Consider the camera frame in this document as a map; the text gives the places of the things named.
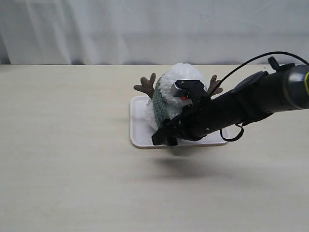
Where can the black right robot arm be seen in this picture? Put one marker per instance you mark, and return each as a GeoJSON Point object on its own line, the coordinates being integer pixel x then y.
{"type": "Point", "coordinates": [253, 99]}

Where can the white curtain backdrop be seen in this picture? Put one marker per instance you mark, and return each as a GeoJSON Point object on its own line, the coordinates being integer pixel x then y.
{"type": "Point", "coordinates": [135, 32]}

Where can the green knitted scarf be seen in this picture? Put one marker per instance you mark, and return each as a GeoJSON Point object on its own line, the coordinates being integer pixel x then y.
{"type": "Point", "coordinates": [159, 105]}

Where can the white plush snowman toy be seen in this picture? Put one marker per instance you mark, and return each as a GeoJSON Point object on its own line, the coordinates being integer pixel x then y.
{"type": "Point", "coordinates": [179, 71]}

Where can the white plastic tray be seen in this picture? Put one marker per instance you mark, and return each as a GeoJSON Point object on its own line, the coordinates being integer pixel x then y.
{"type": "Point", "coordinates": [141, 132]}

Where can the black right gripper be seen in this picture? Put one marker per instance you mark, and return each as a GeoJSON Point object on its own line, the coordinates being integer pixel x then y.
{"type": "Point", "coordinates": [195, 122]}

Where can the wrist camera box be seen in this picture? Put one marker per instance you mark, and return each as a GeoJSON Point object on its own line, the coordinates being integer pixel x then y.
{"type": "Point", "coordinates": [189, 90]}

